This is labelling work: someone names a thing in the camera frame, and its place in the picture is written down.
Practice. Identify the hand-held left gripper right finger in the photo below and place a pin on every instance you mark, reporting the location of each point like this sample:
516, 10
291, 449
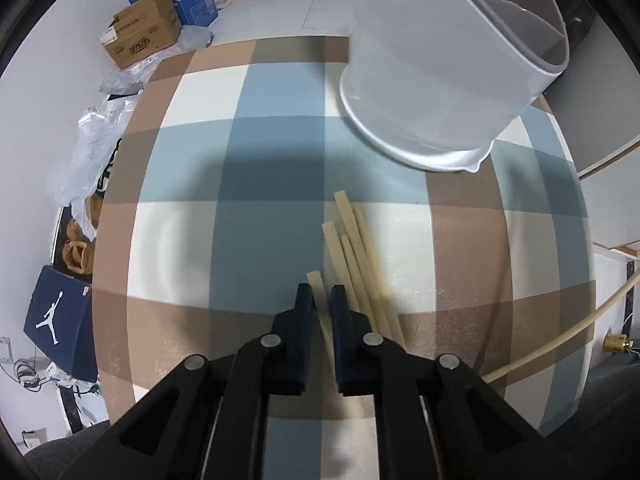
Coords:
342, 340

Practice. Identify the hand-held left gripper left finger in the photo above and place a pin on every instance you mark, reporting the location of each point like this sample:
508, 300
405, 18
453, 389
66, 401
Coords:
302, 340

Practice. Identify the single wooden chopstick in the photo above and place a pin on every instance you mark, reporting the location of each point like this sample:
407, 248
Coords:
542, 350
318, 300

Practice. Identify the bunch of wooden chopsticks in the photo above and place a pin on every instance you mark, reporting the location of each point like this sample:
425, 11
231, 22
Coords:
350, 240

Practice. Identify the white plastic utensil holder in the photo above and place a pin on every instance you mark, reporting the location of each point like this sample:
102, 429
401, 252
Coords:
425, 60

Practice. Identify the checkered tablecloth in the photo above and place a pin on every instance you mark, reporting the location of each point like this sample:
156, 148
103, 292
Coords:
200, 160

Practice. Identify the navy shoe box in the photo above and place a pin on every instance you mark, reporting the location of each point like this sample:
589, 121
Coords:
60, 320

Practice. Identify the dark grey cloth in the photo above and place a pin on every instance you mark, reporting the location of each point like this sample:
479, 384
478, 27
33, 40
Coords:
55, 460
600, 410

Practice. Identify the small gold item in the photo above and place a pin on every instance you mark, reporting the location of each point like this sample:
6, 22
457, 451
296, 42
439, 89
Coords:
617, 344

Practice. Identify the clear plastic bags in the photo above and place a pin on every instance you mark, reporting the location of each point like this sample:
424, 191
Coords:
95, 140

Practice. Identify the white wood-trimmed panel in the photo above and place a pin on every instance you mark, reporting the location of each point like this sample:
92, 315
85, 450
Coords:
615, 200

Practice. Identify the brown cardboard box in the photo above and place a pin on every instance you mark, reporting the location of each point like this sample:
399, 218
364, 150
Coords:
145, 30

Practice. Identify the white wall socket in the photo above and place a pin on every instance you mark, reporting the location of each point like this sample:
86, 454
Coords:
6, 350

